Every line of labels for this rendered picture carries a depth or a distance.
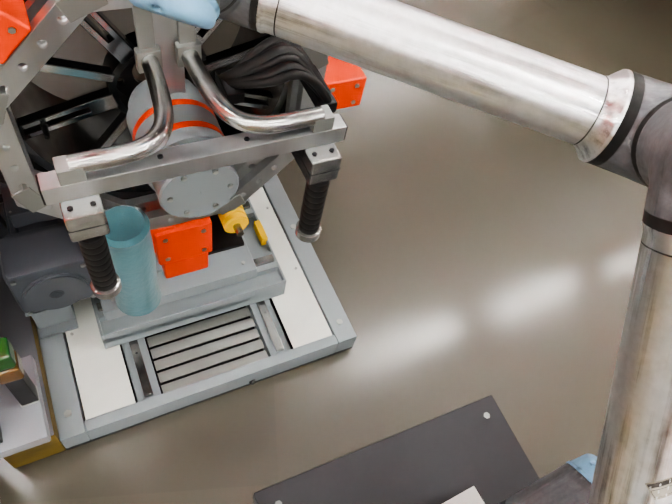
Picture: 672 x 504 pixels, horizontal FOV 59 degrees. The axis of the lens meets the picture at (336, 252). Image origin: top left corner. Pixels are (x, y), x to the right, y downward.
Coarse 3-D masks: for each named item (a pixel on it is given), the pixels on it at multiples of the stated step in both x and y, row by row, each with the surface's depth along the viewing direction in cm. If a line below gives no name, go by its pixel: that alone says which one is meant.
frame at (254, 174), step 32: (32, 0) 77; (64, 0) 74; (96, 0) 76; (128, 0) 78; (32, 32) 76; (64, 32) 78; (0, 64) 78; (32, 64) 79; (320, 64) 101; (0, 96) 81; (288, 96) 112; (0, 128) 86; (0, 160) 90; (256, 160) 122; (288, 160) 119; (32, 192) 97; (160, 224) 119
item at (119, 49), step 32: (96, 32) 91; (256, 32) 120; (64, 64) 94; (128, 64) 98; (224, 64) 106; (32, 96) 113; (96, 96) 101; (128, 96) 108; (256, 96) 116; (32, 128) 101; (64, 128) 117; (96, 128) 124; (224, 128) 127; (32, 160) 103
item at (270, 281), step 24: (264, 240) 172; (264, 264) 167; (240, 288) 164; (264, 288) 164; (96, 312) 151; (168, 312) 157; (192, 312) 158; (216, 312) 163; (120, 336) 152; (144, 336) 157
